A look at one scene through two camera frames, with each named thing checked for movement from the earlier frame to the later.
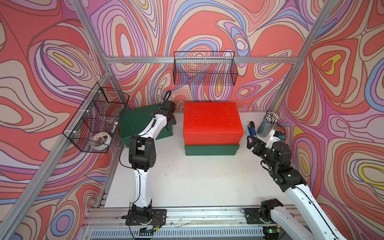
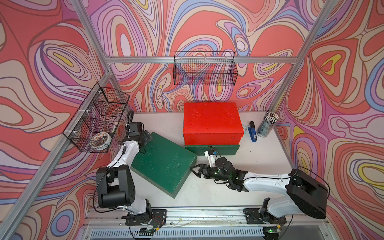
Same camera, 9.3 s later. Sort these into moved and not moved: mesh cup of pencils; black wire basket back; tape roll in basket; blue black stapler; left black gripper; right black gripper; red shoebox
Moved: left black gripper; right black gripper
Not moved: tape roll in basket; red shoebox; black wire basket back; blue black stapler; mesh cup of pencils
